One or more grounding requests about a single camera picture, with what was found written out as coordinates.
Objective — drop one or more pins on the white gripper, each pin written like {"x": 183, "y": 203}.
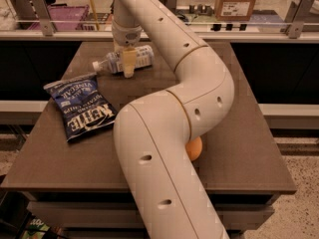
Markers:
{"x": 128, "y": 37}

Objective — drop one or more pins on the blue label plastic bottle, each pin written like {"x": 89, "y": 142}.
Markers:
{"x": 112, "y": 62}

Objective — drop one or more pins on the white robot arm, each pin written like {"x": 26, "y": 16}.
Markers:
{"x": 150, "y": 133}

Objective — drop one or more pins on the purple plastic crate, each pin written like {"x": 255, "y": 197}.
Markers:
{"x": 68, "y": 18}

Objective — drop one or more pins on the blue kettle chips bag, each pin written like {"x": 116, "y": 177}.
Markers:
{"x": 82, "y": 106}

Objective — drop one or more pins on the glass railing with metal posts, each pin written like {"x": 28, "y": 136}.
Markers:
{"x": 267, "y": 26}

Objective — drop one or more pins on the orange fruit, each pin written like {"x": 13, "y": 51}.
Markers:
{"x": 194, "y": 148}

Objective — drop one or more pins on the cardboard box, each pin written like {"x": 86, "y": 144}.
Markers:
{"x": 233, "y": 10}

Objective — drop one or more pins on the brown table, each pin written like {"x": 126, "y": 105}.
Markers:
{"x": 80, "y": 185}

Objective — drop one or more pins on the green snack package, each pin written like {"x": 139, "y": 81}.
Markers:
{"x": 36, "y": 229}

